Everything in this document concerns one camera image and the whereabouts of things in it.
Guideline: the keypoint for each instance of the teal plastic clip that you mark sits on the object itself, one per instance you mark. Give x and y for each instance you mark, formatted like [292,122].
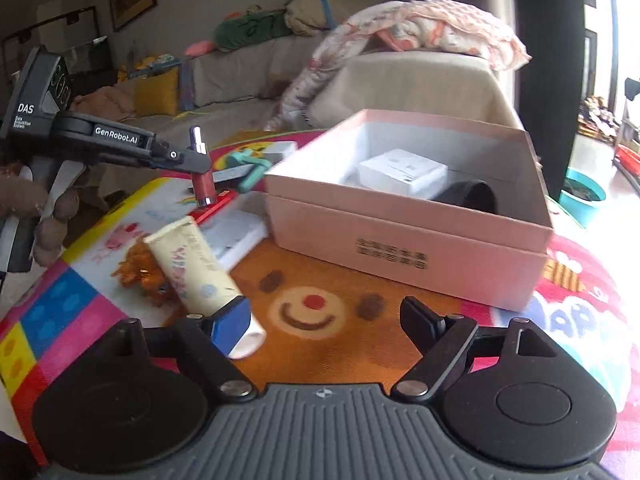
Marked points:
[252,167]

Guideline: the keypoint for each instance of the person's left hand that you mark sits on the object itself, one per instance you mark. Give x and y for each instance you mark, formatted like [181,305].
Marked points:
[55,220]

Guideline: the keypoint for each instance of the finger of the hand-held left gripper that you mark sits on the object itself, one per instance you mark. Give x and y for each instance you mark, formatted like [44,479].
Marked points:
[185,160]

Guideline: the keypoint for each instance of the small white box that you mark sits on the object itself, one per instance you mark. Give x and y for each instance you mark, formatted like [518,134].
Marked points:
[400,170]

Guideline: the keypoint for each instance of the teal basin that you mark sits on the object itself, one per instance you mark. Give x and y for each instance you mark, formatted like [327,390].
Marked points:
[582,210]

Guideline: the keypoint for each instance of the grey flat stick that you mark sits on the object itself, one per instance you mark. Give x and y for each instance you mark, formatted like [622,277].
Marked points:
[230,175]

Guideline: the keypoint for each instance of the cream hand cream tube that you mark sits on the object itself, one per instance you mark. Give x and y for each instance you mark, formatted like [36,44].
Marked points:
[190,265]

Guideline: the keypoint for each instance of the red flat packet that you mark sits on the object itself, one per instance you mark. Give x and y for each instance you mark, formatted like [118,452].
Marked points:
[217,207]

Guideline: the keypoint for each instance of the brown animal figurine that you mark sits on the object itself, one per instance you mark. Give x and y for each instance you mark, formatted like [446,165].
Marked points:
[142,270]

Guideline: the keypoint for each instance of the pink cardboard box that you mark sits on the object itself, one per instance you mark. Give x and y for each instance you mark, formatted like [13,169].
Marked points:
[400,240]

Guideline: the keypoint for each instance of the white plug-in charger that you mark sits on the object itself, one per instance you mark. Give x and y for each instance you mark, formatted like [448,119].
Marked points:
[235,232]

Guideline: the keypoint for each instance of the beige covered sofa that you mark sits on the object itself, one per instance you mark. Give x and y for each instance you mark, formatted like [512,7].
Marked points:
[400,80]

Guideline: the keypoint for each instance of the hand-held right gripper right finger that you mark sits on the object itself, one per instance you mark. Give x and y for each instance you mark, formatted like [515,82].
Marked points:
[417,317]

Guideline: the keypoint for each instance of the pink cushion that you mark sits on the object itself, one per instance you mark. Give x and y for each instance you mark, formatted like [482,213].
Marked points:
[200,48]

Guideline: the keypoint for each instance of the floral pink blanket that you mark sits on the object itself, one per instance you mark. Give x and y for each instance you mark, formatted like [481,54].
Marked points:
[440,25]

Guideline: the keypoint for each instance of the peach cloth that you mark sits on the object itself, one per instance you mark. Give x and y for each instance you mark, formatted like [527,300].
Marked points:
[105,102]

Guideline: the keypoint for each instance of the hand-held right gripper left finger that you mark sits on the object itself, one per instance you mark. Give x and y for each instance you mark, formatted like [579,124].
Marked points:
[230,325]

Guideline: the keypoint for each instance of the colourful cartoon play mat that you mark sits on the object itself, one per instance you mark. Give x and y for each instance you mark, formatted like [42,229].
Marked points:
[320,360]

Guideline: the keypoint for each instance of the yellow cushion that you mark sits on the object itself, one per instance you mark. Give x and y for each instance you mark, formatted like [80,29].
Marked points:
[157,92]

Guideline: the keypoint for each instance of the green cushion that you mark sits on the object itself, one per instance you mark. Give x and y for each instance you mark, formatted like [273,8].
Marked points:
[250,27]

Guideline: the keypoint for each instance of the black band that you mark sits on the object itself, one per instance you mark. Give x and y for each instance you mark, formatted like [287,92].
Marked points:
[465,195]

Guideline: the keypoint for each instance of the red lipstick tube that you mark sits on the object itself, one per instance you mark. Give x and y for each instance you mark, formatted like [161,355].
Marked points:
[204,185]

